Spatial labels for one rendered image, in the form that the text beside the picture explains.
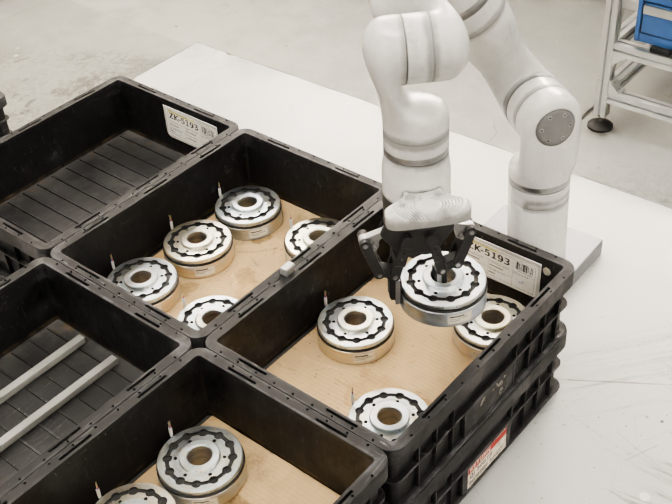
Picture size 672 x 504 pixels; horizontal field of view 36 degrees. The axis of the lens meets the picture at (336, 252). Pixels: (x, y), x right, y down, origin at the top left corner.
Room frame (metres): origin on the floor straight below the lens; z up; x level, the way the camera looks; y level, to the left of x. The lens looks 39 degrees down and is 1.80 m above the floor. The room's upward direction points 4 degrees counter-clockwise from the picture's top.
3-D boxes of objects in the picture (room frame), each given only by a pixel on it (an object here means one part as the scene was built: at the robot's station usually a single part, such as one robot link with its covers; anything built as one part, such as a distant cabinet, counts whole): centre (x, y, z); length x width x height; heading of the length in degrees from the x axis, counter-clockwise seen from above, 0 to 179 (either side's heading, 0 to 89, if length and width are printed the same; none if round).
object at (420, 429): (0.99, -0.07, 0.92); 0.40 x 0.30 x 0.02; 138
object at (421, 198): (0.92, -0.09, 1.17); 0.11 x 0.09 x 0.06; 6
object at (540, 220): (1.29, -0.31, 0.81); 0.09 x 0.09 x 0.17; 56
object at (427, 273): (0.94, -0.12, 1.01); 0.05 x 0.05 x 0.01
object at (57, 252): (1.19, 0.15, 0.92); 0.40 x 0.30 x 0.02; 138
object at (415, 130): (0.94, -0.08, 1.27); 0.09 x 0.07 x 0.15; 94
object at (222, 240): (1.23, 0.20, 0.86); 0.10 x 0.10 x 0.01
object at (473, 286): (0.94, -0.12, 1.00); 0.10 x 0.10 x 0.01
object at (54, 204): (1.39, 0.38, 0.87); 0.40 x 0.30 x 0.11; 138
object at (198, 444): (0.82, 0.17, 0.86); 0.05 x 0.05 x 0.01
